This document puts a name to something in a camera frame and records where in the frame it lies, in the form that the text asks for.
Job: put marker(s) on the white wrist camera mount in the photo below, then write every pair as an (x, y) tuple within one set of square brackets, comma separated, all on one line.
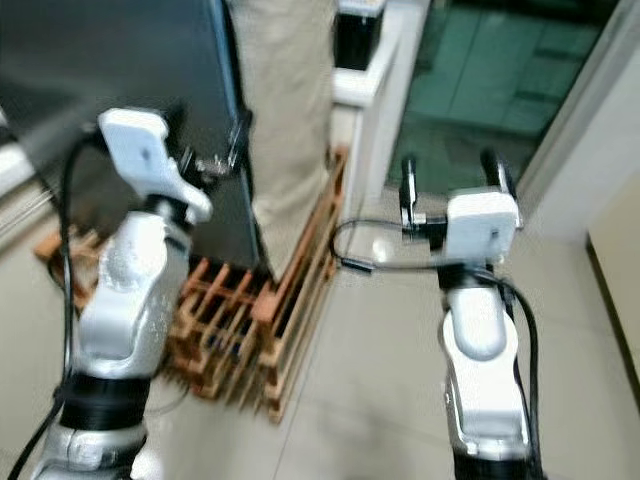
[(140, 145), (480, 222)]

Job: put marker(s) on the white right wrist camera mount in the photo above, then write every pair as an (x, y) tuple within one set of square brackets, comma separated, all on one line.
[(480, 222)]

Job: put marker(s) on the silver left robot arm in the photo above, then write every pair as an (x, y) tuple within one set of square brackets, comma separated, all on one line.
[(130, 300)]

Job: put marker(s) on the wooden slat rack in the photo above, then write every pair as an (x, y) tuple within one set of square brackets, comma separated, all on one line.
[(265, 300)]

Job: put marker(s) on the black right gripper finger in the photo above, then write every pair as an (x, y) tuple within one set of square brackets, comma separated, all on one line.
[(408, 188), (495, 170)]

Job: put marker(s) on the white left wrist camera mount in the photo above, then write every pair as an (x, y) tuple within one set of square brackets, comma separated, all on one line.
[(140, 145)]

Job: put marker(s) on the grey fridge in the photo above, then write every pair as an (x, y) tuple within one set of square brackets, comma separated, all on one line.
[(100, 60)]

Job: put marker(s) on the black box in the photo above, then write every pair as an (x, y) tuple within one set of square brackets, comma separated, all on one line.
[(358, 38)]

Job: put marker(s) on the green tinted glass door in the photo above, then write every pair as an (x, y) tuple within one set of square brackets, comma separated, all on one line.
[(490, 90)]

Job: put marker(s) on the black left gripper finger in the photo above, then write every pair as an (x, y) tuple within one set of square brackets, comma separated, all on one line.
[(240, 135)]

